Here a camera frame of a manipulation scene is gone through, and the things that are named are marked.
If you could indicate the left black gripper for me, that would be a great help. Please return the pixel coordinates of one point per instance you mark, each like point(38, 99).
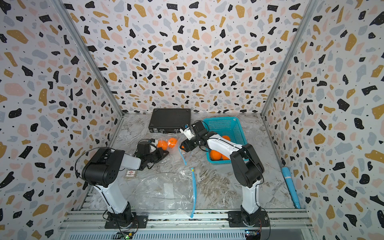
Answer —
point(159, 151)

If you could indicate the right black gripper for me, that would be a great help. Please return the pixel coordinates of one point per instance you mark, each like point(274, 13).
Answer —
point(186, 144)

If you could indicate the clear zip-top bag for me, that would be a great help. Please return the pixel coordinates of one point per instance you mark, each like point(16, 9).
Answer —
point(176, 157)
point(167, 194)

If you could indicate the orange fruit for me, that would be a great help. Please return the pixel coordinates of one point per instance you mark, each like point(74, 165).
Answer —
point(215, 156)
point(226, 138)
point(225, 157)

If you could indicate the teal plastic basket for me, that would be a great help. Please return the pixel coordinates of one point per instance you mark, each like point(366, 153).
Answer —
point(225, 126)

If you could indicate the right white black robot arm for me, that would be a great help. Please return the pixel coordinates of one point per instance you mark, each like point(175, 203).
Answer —
point(246, 164)

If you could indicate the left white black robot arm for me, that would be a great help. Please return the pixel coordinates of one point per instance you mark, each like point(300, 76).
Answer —
point(102, 170)

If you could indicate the small printed packet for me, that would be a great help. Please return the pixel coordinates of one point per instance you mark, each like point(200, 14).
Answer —
point(130, 174)

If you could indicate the black hard case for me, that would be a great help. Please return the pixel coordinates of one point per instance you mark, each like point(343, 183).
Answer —
point(169, 121)

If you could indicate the green circuit board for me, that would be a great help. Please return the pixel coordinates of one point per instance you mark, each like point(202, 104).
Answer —
point(124, 236)

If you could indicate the blue cylindrical tube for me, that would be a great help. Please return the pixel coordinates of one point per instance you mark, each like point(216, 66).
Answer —
point(289, 181)

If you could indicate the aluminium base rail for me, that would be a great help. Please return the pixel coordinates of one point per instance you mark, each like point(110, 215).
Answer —
point(278, 224)

